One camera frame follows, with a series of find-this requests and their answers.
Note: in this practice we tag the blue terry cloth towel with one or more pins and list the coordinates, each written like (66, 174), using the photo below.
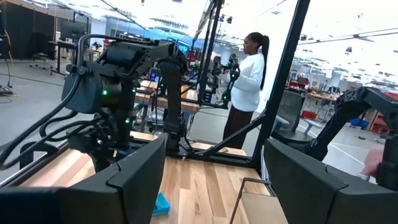
(162, 205)

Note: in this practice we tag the black metal rig frame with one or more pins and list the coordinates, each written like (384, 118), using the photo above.
(282, 77)

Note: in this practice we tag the black computer monitor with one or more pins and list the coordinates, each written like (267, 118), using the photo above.
(73, 30)

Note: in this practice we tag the wooden background table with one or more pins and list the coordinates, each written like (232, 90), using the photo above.
(189, 105)

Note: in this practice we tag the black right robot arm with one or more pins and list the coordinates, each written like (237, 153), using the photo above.
(171, 102)

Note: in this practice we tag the person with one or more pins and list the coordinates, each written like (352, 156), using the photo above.
(248, 84)

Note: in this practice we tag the grey office chair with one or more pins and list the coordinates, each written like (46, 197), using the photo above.
(290, 107)

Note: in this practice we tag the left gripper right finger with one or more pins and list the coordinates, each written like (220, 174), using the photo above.
(326, 202)

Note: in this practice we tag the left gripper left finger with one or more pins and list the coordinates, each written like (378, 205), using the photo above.
(93, 205)

